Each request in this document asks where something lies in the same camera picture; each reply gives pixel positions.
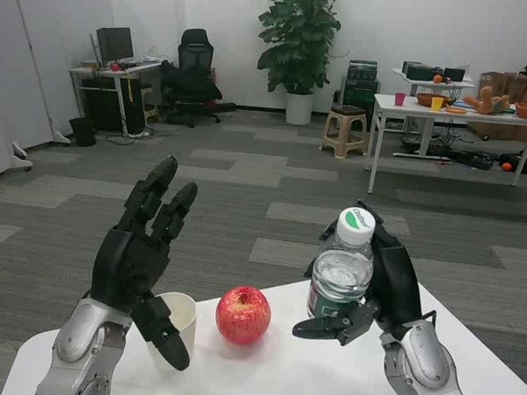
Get white office desk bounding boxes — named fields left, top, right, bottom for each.
left=66, top=56, right=163, bottom=138

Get red apple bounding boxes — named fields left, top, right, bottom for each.
left=214, top=284, right=274, bottom=348

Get black floor equipment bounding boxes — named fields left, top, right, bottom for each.
left=447, top=148, right=495, bottom=171

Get black bag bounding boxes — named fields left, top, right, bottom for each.
left=497, top=149, right=527, bottom=176

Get white paper cup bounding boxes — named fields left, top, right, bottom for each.
left=146, top=290, right=198, bottom=371

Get brown woven bowl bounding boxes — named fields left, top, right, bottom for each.
left=414, top=91, right=457, bottom=109

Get small beige step stool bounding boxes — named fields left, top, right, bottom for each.
left=139, top=86, right=163, bottom=125

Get large black equipment case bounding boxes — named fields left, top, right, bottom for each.
left=340, top=77, right=382, bottom=121

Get beige plastic stool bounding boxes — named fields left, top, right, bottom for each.
left=321, top=104, right=372, bottom=160

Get large green potted plant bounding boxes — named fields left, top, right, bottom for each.
left=254, top=0, right=343, bottom=97

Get brown cardboard boxes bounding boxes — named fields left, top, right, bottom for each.
left=469, top=69, right=527, bottom=142

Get black computer monitor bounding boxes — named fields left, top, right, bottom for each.
left=94, top=25, right=136, bottom=68

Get wide black box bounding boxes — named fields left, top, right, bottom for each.
left=401, top=60, right=437, bottom=81

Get white folding table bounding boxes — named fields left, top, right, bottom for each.
left=364, top=93, right=527, bottom=202

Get black trash bin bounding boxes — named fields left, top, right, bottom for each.
left=67, top=116, right=98, bottom=149

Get white standing desk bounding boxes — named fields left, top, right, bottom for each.
left=388, top=67, right=477, bottom=162

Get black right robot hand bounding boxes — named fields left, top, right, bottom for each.
left=291, top=197, right=429, bottom=350

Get clear water bottle green label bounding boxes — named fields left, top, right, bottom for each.
left=305, top=204, right=378, bottom=322

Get brown plush toy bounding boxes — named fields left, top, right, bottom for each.
left=462, top=85, right=512, bottom=117

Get small black equipment case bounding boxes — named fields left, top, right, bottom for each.
left=347, top=59, right=378, bottom=82

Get black office chair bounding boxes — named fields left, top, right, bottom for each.
left=158, top=26, right=241, bottom=131

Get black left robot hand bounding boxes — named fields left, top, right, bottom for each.
left=88, top=152, right=200, bottom=373

